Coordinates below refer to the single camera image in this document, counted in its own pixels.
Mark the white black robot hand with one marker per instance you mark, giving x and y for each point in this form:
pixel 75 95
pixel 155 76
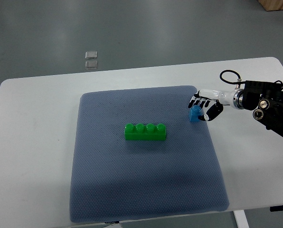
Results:
pixel 218 99

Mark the black table control panel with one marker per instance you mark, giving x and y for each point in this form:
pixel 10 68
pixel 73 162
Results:
pixel 276 208

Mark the long green block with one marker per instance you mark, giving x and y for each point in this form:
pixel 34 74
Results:
pixel 148 132

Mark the white table leg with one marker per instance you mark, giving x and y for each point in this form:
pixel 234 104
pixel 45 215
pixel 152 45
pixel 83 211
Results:
pixel 241 219

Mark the upper metal floor plate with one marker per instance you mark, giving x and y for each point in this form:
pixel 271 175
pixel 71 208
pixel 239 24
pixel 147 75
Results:
pixel 91 55

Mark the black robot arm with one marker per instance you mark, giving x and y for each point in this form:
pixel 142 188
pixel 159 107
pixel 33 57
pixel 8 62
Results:
pixel 265 99

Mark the small blue block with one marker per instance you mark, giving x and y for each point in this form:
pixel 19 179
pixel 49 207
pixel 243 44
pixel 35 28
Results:
pixel 194 113

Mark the blue-grey mesh mat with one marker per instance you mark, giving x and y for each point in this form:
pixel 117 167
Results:
pixel 114 179

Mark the wooden box corner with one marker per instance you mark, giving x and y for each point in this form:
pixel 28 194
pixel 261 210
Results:
pixel 271 5

